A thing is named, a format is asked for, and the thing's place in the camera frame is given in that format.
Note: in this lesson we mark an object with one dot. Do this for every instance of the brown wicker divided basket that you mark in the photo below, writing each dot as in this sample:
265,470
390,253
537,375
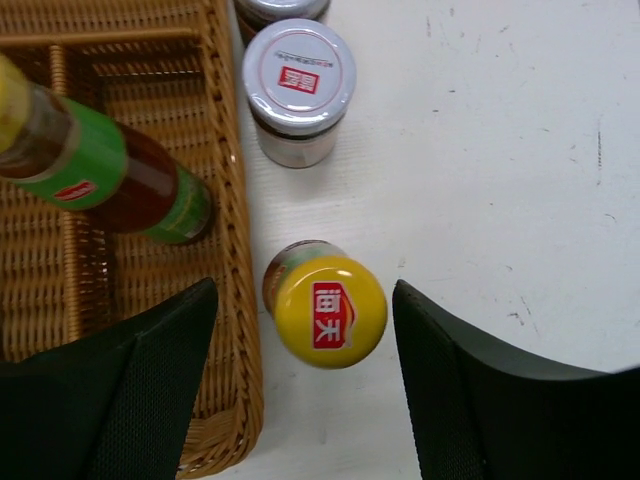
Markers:
166,69

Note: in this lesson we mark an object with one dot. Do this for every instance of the far white-lid paste jar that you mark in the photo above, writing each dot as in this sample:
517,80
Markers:
255,15

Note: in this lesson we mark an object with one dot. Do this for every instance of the near white-lid paste jar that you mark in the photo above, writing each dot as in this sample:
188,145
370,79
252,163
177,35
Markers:
299,77

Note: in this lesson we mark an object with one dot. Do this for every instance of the yellow-cap sauce bottle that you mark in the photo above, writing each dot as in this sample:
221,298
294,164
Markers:
82,160
328,309

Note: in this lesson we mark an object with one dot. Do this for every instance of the white-lid paste jar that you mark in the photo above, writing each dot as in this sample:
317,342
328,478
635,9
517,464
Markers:
299,77
255,15

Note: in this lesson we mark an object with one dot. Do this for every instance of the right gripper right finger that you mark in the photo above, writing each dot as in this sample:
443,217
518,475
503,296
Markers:
481,408

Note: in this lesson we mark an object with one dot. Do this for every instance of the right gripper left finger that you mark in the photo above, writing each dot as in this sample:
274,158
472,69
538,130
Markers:
113,405

